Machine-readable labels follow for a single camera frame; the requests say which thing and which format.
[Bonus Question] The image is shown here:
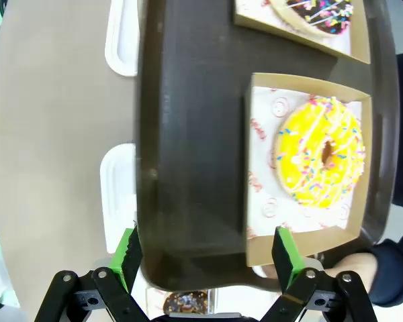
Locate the cardboard box of sprinkle donut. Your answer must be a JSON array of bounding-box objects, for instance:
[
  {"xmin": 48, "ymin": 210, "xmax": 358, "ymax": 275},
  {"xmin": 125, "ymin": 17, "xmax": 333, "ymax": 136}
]
[{"xmin": 234, "ymin": 0, "xmax": 371, "ymax": 65}]

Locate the plain chocolate glazed donut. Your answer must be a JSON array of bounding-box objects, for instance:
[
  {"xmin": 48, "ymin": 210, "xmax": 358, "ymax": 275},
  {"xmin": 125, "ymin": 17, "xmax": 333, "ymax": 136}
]
[{"xmin": 162, "ymin": 290, "xmax": 210, "ymax": 317}]

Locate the white display case base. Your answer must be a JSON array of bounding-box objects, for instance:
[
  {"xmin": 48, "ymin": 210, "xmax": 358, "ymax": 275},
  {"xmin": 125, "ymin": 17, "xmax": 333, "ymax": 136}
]
[
  {"xmin": 99, "ymin": 143, "xmax": 139, "ymax": 256},
  {"xmin": 104, "ymin": 0, "xmax": 140, "ymax": 77}
]

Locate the yellow glazed donut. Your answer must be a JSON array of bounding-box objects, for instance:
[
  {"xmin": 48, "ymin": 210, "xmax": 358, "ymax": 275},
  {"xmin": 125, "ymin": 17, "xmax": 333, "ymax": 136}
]
[{"xmin": 273, "ymin": 96, "xmax": 367, "ymax": 209}]

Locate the paper liner under chocolate donut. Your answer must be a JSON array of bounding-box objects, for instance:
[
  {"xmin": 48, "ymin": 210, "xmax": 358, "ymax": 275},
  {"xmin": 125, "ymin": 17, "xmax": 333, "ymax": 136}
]
[{"xmin": 148, "ymin": 288, "xmax": 216, "ymax": 318}]

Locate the person's left hand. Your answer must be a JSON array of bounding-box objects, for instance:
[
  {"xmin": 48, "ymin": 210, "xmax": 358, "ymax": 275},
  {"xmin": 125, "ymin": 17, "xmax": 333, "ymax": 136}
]
[{"xmin": 255, "ymin": 252, "xmax": 379, "ymax": 293}]

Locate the dark brown serving tray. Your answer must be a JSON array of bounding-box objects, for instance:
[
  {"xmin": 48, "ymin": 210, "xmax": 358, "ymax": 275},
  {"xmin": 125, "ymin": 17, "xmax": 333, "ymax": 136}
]
[{"xmin": 134, "ymin": 0, "xmax": 399, "ymax": 293}]

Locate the chocolate donut with colourful sprinkles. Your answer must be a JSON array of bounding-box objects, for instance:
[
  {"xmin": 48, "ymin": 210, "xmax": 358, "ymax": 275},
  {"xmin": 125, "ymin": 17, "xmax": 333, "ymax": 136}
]
[{"xmin": 270, "ymin": 0, "xmax": 355, "ymax": 36}]

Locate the paper liner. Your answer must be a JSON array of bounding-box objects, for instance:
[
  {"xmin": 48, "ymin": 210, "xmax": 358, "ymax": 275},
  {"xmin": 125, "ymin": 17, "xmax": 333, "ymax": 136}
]
[
  {"xmin": 248, "ymin": 86, "xmax": 362, "ymax": 241},
  {"xmin": 148, "ymin": 288, "xmax": 216, "ymax": 318}
]

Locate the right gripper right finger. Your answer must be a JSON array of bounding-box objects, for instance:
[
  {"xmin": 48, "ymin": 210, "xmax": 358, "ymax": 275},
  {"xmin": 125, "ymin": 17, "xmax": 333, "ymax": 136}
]
[{"xmin": 260, "ymin": 226, "xmax": 379, "ymax": 322}]

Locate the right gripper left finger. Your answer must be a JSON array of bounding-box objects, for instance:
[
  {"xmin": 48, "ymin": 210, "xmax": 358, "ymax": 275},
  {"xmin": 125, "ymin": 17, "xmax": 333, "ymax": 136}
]
[{"xmin": 33, "ymin": 223, "xmax": 152, "ymax": 322}]

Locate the person's left forearm navy sleeve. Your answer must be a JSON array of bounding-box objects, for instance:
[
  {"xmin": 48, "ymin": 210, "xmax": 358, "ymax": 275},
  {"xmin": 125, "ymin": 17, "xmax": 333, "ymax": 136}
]
[{"xmin": 365, "ymin": 231, "xmax": 403, "ymax": 308}]

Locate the cardboard box of yellow donut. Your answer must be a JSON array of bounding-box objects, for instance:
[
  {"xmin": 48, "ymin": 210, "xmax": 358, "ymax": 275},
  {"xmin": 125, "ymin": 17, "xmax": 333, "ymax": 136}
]
[{"xmin": 244, "ymin": 72, "xmax": 372, "ymax": 268}]

